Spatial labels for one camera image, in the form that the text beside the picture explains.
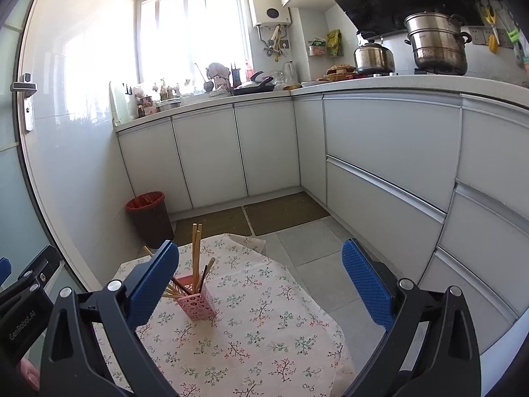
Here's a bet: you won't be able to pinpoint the clear electric kettle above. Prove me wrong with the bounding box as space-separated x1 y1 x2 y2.
282 61 299 85

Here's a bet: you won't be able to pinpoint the yellow scissors on wall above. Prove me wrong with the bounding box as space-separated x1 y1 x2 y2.
480 2 500 54

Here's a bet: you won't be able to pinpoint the metal door handle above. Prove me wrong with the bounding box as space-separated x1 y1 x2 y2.
10 73 38 133

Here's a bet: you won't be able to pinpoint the white water heater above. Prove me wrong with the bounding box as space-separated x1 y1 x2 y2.
248 0 291 27

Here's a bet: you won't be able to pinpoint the brown floor mat right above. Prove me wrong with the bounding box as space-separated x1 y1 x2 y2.
245 192 329 236

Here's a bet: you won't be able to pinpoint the brown trash bin red liner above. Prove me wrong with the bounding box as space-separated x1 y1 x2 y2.
126 191 174 248

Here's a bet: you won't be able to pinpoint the person's left hand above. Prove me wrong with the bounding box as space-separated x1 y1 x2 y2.
19 359 40 392

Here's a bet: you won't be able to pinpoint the brown floor mat left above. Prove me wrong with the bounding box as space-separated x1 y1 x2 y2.
174 207 252 245

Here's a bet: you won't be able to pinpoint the brown floor mat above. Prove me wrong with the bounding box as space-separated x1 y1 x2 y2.
174 207 252 245
245 192 329 236

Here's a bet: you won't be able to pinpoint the floral tablecloth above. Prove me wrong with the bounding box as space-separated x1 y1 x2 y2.
136 234 357 396

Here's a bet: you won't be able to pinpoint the pink perforated utensil holder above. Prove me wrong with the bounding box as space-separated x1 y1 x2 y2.
173 274 217 321

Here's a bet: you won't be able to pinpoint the wooden chopstick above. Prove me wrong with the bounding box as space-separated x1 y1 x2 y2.
191 223 200 294
142 245 153 256
162 292 182 299
198 257 216 293
194 223 203 293
164 284 183 296

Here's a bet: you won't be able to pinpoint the steel kettle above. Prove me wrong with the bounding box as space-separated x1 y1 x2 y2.
353 32 395 75

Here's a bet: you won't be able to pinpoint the large steel steamer pot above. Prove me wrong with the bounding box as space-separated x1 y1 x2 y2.
403 12 472 75

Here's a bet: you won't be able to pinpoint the black frying pan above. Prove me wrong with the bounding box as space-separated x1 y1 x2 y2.
233 71 274 96

